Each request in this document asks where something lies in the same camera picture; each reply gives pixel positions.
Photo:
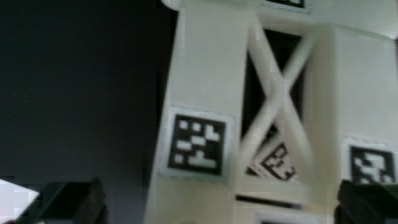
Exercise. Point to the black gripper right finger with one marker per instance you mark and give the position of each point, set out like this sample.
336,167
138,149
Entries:
366,204

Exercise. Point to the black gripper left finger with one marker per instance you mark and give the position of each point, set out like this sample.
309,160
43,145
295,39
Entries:
69,204

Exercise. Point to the white chair back piece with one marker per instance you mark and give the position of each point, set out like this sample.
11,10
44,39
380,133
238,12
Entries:
284,63

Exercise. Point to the white chair seat plate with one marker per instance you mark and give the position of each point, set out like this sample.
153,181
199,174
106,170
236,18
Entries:
270,164

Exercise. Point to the white fiducial marker sheet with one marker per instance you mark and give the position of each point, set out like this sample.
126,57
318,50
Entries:
16,198

